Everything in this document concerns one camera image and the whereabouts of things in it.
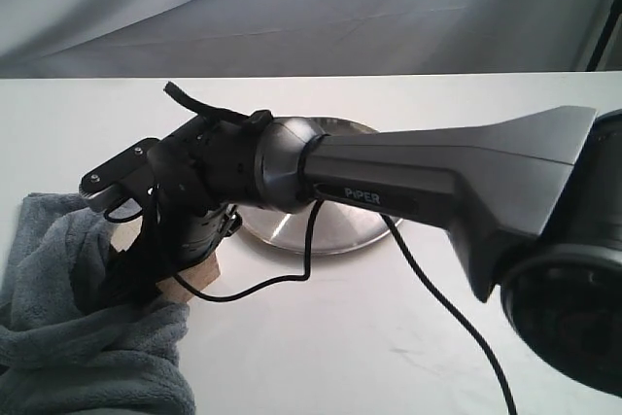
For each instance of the black stand pole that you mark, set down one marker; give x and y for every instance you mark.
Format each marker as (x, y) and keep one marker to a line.
(604, 37)

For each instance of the blue-grey fleece towel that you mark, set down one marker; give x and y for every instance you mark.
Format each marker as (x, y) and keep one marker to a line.
(60, 354)

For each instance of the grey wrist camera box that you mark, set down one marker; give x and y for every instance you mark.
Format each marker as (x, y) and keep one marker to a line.
(125, 176)

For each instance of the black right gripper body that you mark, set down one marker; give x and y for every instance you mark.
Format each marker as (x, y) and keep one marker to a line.
(175, 234)

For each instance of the grey backdrop cloth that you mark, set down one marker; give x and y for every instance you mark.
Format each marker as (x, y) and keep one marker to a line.
(273, 38)

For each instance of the round stainless steel plate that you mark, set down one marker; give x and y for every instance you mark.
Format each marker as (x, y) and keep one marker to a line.
(339, 229)

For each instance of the light wooden cube block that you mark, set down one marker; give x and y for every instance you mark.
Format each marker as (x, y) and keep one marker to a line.
(199, 276)

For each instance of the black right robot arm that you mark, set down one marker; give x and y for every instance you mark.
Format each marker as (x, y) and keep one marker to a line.
(531, 206)

